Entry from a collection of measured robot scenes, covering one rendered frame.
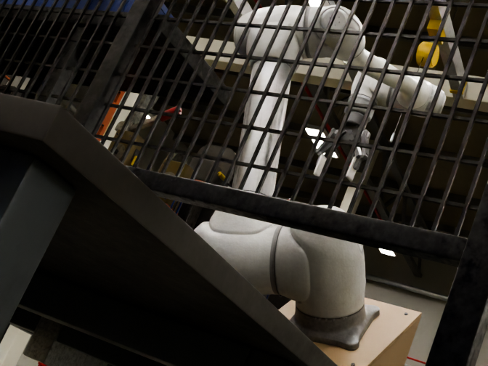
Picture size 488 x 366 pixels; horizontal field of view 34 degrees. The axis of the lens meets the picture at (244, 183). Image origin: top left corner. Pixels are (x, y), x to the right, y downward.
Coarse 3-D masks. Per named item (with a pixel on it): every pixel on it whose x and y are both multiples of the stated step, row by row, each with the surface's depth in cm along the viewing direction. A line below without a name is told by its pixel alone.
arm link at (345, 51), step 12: (312, 12) 200; (324, 12) 196; (348, 12) 196; (324, 24) 195; (336, 24) 195; (360, 24) 201; (312, 36) 199; (336, 36) 195; (348, 36) 197; (312, 48) 201; (324, 48) 200; (348, 48) 201; (360, 48) 206
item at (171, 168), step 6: (174, 162) 204; (180, 162) 203; (168, 168) 204; (174, 168) 203; (186, 168) 202; (174, 174) 202; (180, 174) 202; (186, 174) 203; (162, 198) 200; (168, 204) 199; (174, 204) 201; (180, 204) 202; (174, 210) 201
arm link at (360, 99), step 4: (360, 96) 251; (364, 96) 251; (356, 100) 251; (360, 100) 250; (364, 100) 250; (368, 100) 250; (368, 104) 250; (352, 108) 250; (356, 108) 250; (360, 108) 249; (364, 108) 250; (344, 112) 255; (356, 112) 250; (360, 112) 250; (364, 112) 249; (372, 112) 252; (372, 116) 253; (368, 120) 253
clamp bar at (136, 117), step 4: (144, 96) 196; (148, 96) 196; (140, 100) 196; (144, 100) 195; (148, 100) 196; (156, 100) 198; (140, 104) 195; (144, 104) 196; (152, 104) 198; (144, 108) 196; (136, 112) 195; (140, 112) 195; (132, 116) 195; (136, 116) 195; (140, 116) 196; (132, 120) 194; (136, 120) 195; (132, 124) 197; (128, 128) 194
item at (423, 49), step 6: (432, 24) 493; (438, 24) 491; (432, 30) 493; (444, 36) 504; (426, 42) 491; (432, 42) 495; (438, 42) 502; (420, 48) 489; (426, 48) 487; (438, 48) 493; (420, 54) 488; (426, 54) 486; (438, 54) 495; (420, 60) 490; (432, 60) 488; (432, 66) 494; (396, 126) 473
